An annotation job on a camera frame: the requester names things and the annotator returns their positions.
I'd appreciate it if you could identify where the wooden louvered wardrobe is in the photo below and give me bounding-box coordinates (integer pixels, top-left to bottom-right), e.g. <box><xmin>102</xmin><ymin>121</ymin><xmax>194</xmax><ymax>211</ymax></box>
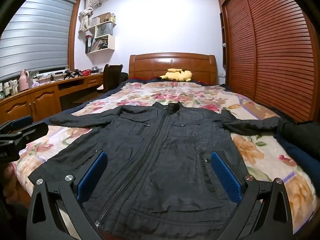
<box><xmin>217</xmin><ymin>0</ymin><xmax>320</xmax><ymax>123</ymax></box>

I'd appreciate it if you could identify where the group of white jars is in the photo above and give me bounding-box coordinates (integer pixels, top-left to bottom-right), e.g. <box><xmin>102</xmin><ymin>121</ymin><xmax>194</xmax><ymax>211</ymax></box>
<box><xmin>0</xmin><ymin>79</ymin><xmax>19</xmax><ymax>97</ymax></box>

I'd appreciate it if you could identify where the dark chair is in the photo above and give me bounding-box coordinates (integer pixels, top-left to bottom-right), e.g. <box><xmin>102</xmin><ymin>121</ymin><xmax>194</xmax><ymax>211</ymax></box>
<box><xmin>97</xmin><ymin>64</ymin><xmax>128</xmax><ymax>93</ymax></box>

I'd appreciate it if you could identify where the wooden desk cabinet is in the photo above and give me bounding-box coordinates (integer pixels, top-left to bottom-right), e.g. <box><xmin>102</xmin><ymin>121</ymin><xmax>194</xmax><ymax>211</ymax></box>
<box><xmin>0</xmin><ymin>72</ymin><xmax>104</xmax><ymax>128</ymax></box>

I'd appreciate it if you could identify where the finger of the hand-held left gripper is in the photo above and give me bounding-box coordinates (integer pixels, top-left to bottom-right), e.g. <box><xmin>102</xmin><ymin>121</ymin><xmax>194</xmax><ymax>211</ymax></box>
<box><xmin>0</xmin><ymin>115</ymin><xmax>34</xmax><ymax>133</ymax></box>
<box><xmin>10</xmin><ymin>122</ymin><xmax>49</xmax><ymax>143</ymax></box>

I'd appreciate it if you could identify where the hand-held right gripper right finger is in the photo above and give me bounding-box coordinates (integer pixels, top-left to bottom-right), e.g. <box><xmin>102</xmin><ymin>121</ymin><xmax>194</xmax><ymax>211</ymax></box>
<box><xmin>210</xmin><ymin>151</ymin><xmax>293</xmax><ymax>240</ymax></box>

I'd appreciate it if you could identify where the tied white curtain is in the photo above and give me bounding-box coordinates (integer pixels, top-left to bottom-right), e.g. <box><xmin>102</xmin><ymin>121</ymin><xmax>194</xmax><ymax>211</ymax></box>
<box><xmin>78</xmin><ymin>0</ymin><xmax>100</xmax><ymax>32</ymax></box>

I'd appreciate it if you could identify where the wooden bed headboard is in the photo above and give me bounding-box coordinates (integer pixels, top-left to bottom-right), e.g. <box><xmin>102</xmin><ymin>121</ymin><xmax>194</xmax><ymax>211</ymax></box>
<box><xmin>129</xmin><ymin>52</ymin><xmax>217</xmax><ymax>85</ymax></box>

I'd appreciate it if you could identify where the yellow plush toy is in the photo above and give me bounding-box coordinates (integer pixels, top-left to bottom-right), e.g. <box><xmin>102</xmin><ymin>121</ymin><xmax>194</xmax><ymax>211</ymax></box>
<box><xmin>159</xmin><ymin>68</ymin><xmax>193</xmax><ymax>82</ymax></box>

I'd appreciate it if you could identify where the grey window blind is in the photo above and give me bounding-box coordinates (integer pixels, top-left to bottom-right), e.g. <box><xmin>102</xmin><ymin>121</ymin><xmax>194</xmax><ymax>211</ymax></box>
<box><xmin>0</xmin><ymin>0</ymin><xmax>75</xmax><ymax>80</ymax></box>

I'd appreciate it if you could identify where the floral blanket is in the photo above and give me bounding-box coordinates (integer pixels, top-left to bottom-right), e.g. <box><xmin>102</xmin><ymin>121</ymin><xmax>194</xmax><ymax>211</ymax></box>
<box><xmin>11</xmin><ymin>81</ymin><xmax>317</xmax><ymax>235</ymax></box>

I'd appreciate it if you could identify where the white wall shelf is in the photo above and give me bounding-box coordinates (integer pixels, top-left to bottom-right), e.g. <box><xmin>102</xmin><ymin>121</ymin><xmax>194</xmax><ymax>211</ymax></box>
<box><xmin>85</xmin><ymin>12</ymin><xmax>117</xmax><ymax>54</ymax></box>

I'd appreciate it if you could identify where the black folded garment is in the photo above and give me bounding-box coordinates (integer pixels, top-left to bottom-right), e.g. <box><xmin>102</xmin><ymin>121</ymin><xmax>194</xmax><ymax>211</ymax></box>
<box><xmin>277</xmin><ymin>118</ymin><xmax>320</xmax><ymax>152</ymax></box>

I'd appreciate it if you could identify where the black tripod stand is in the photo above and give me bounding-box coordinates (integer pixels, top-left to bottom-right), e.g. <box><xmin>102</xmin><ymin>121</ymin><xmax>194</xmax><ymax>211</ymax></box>
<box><xmin>64</xmin><ymin>70</ymin><xmax>82</xmax><ymax>79</ymax></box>

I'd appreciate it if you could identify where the navy folded garment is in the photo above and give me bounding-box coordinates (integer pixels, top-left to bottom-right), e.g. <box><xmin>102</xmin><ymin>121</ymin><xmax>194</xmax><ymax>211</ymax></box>
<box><xmin>274</xmin><ymin>135</ymin><xmax>320</xmax><ymax>174</ymax></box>

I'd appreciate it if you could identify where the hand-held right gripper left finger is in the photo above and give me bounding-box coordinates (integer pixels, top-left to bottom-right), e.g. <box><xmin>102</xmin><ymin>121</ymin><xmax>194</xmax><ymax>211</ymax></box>
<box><xmin>26</xmin><ymin>151</ymin><xmax>108</xmax><ymax>240</ymax></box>

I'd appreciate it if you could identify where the wooden window frame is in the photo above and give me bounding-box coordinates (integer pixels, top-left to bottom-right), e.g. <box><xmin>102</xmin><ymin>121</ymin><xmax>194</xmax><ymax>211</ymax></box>
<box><xmin>0</xmin><ymin>0</ymin><xmax>81</xmax><ymax>80</ymax></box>

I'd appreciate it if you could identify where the black zip jacket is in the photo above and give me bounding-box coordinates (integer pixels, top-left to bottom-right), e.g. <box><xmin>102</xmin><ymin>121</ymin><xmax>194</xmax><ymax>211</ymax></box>
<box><xmin>28</xmin><ymin>101</ymin><xmax>283</xmax><ymax>234</ymax></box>

